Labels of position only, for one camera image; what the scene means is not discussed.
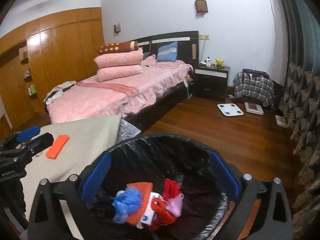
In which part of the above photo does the black bedside table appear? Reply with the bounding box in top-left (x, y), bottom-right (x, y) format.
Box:
top-left (193, 64), bottom-right (230, 102)

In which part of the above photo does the brown dotted bolster pillow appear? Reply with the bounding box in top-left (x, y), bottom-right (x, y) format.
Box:
top-left (97, 41), bottom-right (138, 55)

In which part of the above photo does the blue cushion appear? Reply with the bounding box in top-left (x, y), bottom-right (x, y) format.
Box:
top-left (156, 41), bottom-right (178, 62)

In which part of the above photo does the right wall lamp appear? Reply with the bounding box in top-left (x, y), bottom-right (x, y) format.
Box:
top-left (195, 0), bottom-right (208, 14)

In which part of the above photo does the pile of clothes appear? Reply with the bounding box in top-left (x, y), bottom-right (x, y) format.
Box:
top-left (43, 81), bottom-right (76, 106)

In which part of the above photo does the wooden wardrobe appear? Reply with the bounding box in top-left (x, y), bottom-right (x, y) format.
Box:
top-left (1, 7), bottom-right (104, 128)

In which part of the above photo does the black bed headboard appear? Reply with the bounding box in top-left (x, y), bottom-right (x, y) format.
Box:
top-left (128, 30), bottom-right (200, 68)

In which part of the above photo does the black lined trash bin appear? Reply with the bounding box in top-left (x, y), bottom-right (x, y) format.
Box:
top-left (87, 134), bottom-right (230, 239)

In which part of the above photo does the wall lamp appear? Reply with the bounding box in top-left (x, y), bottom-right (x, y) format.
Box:
top-left (113, 23), bottom-right (121, 34)
top-left (195, 0), bottom-right (208, 14)

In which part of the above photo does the pink face mask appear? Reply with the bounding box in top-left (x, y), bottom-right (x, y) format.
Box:
top-left (165, 193), bottom-right (184, 217)

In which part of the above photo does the lower pink pillow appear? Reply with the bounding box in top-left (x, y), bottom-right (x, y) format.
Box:
top-left (97, 64), bottom-right (143, 82)

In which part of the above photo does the pink covered bed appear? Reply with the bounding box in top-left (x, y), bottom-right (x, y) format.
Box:
top-left (47, 55), bottom-right (194, 124)

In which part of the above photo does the plaid cloth covered chair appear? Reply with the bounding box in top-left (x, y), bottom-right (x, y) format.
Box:
top-left (233, 71), bottom-right (275, 107)

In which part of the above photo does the red cloth bag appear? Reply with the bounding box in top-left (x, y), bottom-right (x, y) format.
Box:
top-left (162, 178), bottom-right (181, 201)

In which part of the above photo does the white bottle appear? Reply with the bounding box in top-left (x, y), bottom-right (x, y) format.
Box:
top-left (206, 57), bottom-right (212, 67)

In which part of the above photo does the white bathroom scale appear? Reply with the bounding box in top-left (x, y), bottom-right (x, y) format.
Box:
top-left (217, 103), bottom-right (244, 117)

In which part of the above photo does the red plastic bag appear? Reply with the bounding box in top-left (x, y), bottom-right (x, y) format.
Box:
top-left (149, 198), bottom-right (177, 231)

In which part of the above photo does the wall socket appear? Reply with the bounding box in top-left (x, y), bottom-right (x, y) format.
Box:
top-left (199, 34), bottom-right (210, 40)

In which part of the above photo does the blue plastic bag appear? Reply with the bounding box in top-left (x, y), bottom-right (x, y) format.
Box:
top-left (112, 188), bottom-right (136, 224)

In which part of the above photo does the patterned curtain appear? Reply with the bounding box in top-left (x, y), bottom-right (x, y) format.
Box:
top-left (280, 0), bottom-right (319, 239)

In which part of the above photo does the yellow plush toy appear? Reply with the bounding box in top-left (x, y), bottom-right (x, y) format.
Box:
top-left (214, 59), bottom-right (224, 69)

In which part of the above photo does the left wall lamp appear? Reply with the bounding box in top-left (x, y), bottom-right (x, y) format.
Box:
top-left (113, 23), bottom-right (121, 34)

